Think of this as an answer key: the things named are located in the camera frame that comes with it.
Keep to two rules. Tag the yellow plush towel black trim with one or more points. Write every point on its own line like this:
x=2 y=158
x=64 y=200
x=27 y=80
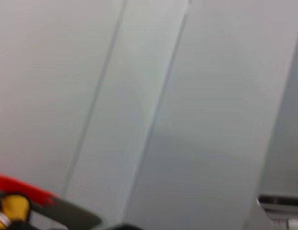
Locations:
x=15 y=206

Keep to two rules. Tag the grey perforated plastic storage box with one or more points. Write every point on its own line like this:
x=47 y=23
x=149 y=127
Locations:
x=74 y=210

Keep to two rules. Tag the dark metal rail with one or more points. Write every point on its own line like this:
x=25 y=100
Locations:
x=280 y=201

